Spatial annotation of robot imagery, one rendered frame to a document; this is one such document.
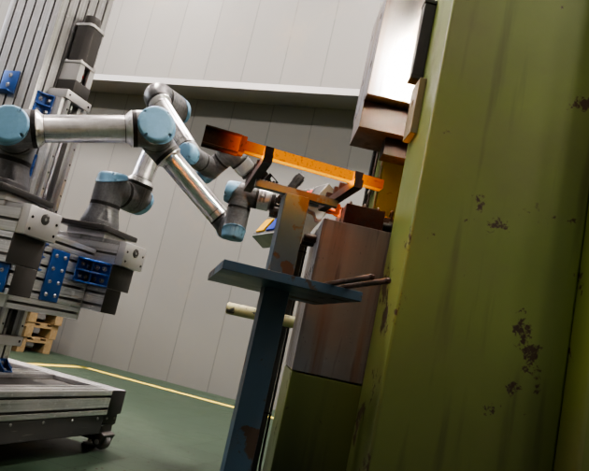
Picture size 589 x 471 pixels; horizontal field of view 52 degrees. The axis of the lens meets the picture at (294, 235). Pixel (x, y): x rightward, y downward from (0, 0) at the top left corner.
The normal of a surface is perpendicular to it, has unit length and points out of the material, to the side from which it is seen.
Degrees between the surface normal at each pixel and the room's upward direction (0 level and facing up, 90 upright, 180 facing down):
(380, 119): 90
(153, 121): 88
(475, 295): 90
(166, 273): 90
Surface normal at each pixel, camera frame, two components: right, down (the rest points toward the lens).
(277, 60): -0.31, -0.24
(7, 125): 0.15, -0.11
